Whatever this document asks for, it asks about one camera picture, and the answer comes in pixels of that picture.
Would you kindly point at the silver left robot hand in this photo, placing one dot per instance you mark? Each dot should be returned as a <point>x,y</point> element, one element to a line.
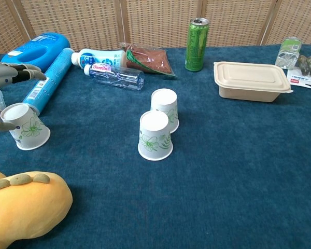
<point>2,74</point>

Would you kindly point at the white floral paper cup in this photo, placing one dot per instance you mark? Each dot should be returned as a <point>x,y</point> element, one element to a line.
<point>154,135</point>
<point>166,101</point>
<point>28,132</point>

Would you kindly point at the blue cylindrical tube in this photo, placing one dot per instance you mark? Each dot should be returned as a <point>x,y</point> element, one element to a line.
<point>51,77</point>

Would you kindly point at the blue detergent pump bottle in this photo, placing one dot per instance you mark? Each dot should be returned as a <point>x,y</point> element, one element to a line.
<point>49,46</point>

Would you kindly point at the white bottle blue label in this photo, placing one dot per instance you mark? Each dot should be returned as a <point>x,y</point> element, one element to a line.
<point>103,58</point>

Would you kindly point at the clear bottle pink label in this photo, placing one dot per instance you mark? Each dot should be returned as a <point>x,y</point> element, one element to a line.
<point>119,77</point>

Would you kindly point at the yellow plush toy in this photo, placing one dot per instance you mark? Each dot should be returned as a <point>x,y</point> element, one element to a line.
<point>28,207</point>

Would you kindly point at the brown powder plastic bag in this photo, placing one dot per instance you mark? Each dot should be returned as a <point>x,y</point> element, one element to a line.
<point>150,59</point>

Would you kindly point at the woven wooden folding screen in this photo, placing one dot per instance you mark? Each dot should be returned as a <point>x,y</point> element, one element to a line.
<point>155,23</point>

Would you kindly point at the blue table cloth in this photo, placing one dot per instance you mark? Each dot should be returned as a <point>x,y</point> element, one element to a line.
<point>155,194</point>

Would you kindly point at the green drink can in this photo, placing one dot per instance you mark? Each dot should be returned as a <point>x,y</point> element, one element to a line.
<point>196,46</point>

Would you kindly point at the beige lidded food container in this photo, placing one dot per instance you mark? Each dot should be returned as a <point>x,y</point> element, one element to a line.
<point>251,75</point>

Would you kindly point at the clear bottle green label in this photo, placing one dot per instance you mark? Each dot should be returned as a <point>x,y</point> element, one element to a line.
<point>287,52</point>

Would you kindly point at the carded pack of hooks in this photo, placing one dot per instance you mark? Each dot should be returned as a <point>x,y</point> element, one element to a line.
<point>305,77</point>

